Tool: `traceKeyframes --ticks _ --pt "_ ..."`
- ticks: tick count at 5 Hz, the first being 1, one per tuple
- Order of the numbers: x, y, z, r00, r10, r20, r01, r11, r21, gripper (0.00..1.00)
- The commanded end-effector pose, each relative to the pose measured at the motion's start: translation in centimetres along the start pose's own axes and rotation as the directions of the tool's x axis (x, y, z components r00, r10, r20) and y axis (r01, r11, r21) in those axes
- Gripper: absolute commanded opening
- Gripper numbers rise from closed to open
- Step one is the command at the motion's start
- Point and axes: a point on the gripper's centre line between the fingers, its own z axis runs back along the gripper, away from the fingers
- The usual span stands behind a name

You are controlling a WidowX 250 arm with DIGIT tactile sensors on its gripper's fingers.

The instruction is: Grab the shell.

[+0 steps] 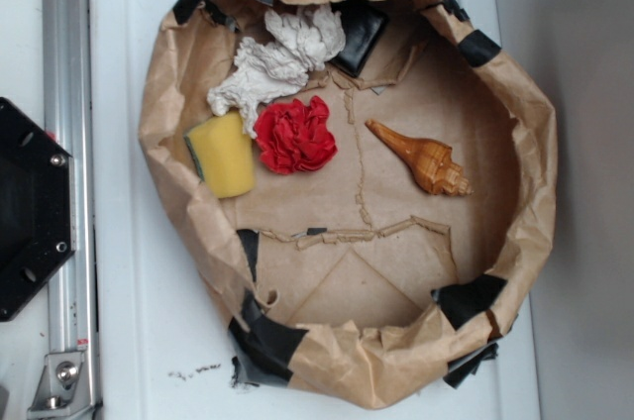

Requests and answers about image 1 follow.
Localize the red crumpled paper ball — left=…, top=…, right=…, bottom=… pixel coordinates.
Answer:
left=255, top=96, right=338, bottom=175

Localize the brown paper bag tray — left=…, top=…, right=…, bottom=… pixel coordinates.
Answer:
left=139, top=0, right=557, bottom=409

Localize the white crumpled cloth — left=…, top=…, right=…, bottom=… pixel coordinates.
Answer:
left=207, top=4, right=346, bottom=138

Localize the metal corner bracket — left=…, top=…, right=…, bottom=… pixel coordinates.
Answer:
left=27, top=351, right=90, bottom=419

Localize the orange brown spiral shell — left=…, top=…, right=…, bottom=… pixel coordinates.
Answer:
left=365, top=119, right=474, bottom=196

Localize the aluminium profile rail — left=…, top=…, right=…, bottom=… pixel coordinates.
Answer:
left=43, top=0, right=103, bottom=419

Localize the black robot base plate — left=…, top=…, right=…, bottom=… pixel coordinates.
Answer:
left=1, top=98, right=74, bottom=322

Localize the yellow sponge with green pad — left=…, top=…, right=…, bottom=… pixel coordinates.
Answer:
left=184, top=111, right=255, bottom=199

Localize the black square box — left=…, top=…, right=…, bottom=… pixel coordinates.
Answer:
left=332, top=0, right=389, bottom=77

